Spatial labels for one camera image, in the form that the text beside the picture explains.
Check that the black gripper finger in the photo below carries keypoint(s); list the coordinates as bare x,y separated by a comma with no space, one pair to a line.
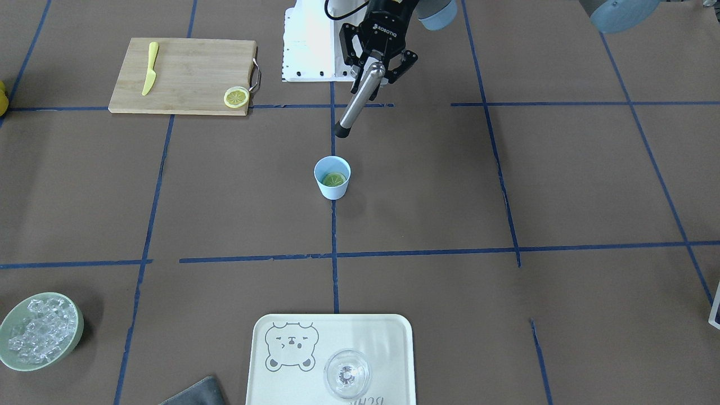
407,59
352,57

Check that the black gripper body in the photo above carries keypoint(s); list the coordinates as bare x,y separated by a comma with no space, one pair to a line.
387,22

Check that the metal muddler black tip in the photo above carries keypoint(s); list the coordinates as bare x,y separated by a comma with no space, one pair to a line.
368,86

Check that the lemon slice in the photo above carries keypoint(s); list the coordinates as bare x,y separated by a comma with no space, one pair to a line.
334,179

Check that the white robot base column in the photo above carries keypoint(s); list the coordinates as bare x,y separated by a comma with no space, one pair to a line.
311,44

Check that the lemon half on board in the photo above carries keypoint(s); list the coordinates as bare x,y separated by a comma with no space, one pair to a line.
236,97

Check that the light blue cup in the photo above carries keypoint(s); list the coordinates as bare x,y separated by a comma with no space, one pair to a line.
327,165

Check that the yellow lemon back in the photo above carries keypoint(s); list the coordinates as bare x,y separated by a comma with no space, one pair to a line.
4,99

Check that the bamboo cutting board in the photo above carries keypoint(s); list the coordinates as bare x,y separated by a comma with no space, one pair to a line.
192,76

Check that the yellow plastic knife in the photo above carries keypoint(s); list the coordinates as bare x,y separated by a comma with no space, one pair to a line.
152,52

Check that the cream bear tray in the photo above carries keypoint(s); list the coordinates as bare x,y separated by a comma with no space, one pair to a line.
289,353

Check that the clear wine glass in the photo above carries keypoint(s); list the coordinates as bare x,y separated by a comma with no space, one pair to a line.
348,374

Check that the grey folded cloth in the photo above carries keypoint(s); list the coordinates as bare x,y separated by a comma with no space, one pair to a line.
206,391

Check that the green bowl of ice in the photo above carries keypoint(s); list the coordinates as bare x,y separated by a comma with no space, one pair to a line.
40,331

